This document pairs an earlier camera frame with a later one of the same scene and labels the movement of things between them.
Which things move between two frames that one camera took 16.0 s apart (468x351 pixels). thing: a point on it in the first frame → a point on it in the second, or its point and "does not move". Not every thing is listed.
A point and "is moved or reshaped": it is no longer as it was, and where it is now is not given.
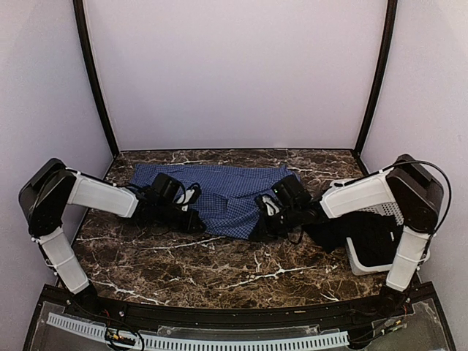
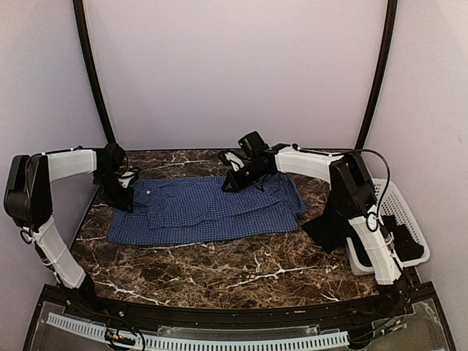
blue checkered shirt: [227, 205] is moved or reshaped
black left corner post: [93, 80] does not move
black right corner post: [390, 20] does not move
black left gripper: [193, 216] → [123, 202]
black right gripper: [264, 228] → [237, 185]
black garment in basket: [375, 239] does not move
